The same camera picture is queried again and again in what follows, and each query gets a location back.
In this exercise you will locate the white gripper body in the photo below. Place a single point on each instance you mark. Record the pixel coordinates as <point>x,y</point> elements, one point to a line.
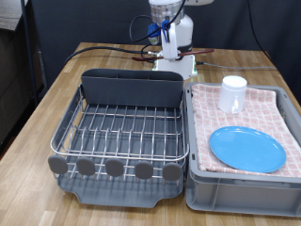
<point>169,44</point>

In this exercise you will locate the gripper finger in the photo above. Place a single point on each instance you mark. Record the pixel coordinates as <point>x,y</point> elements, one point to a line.
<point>179,55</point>

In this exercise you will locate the blue plate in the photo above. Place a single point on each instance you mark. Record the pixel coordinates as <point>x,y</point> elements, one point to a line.
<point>247,149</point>

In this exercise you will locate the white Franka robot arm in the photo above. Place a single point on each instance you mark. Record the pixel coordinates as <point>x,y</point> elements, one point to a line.
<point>185,28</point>

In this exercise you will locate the dark grey cutlery holder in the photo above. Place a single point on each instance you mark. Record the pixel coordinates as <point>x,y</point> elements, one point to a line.
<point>131,91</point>

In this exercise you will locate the white mug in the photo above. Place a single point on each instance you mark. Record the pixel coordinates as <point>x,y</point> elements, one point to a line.
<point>232,92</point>

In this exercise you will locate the pink checked cloth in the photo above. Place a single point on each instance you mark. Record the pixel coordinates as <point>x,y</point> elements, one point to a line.
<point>213,125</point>

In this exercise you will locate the dark metal pole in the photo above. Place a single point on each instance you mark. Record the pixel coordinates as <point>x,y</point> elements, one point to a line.
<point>28,47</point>

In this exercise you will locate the grey plastic drain tray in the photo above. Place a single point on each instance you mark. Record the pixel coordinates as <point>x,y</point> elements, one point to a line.
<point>125,194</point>

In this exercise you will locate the grey plastic crate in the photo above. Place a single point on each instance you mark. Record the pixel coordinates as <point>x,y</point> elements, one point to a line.
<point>238,197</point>

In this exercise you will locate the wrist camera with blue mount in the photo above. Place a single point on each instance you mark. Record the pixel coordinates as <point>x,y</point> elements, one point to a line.
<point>153,33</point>

